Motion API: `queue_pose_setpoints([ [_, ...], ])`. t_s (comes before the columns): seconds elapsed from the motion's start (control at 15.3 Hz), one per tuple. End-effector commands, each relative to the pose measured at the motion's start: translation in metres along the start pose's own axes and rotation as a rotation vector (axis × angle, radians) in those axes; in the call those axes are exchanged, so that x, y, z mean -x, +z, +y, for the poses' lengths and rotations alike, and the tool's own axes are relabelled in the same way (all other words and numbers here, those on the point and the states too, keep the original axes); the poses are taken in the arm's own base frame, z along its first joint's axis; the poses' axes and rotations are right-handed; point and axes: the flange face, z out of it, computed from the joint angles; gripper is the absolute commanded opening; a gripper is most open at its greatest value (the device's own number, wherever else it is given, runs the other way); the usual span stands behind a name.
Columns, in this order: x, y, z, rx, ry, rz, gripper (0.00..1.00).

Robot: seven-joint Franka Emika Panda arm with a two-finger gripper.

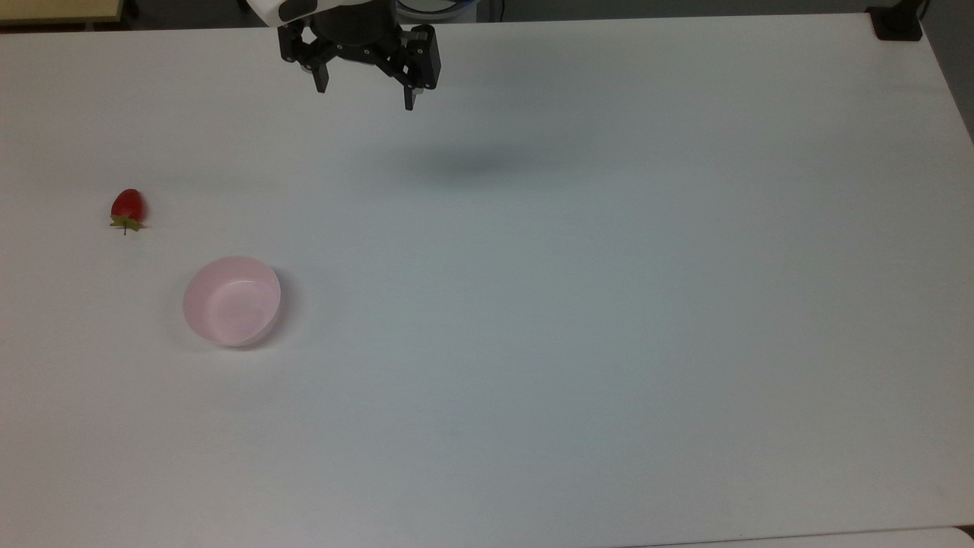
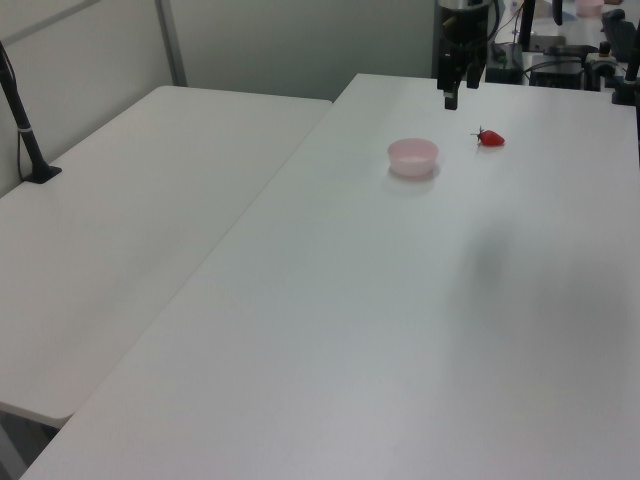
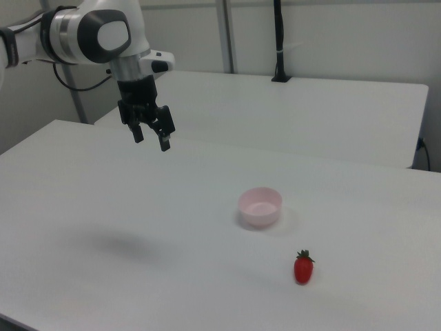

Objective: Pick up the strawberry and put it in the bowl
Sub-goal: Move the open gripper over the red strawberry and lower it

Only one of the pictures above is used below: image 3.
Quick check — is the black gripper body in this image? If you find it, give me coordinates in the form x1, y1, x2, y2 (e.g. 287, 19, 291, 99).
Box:
116, 75, 168, 131

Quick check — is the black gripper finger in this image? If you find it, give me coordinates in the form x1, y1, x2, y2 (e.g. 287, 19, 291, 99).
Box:
150, 105, 176, 152
128, 116, 145, 144

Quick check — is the red toy strawberry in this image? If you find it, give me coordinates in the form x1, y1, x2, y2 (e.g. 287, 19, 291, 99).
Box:
294, 249, 316, 285

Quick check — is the pink plastic bowl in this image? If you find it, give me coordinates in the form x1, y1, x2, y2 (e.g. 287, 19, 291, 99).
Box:
238, 186, 283, 228

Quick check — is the white back table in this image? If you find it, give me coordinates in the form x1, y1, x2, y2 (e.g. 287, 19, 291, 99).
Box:
93, 70, 429, 169

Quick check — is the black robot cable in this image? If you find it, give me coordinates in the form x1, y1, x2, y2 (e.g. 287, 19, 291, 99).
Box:
52, 62, 113, 92

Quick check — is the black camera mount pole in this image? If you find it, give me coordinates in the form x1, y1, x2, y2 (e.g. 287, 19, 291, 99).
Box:
271, 0, 292, 83

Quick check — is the black power cable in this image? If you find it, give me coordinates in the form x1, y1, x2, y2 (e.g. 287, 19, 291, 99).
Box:
416, 137, 431, 171

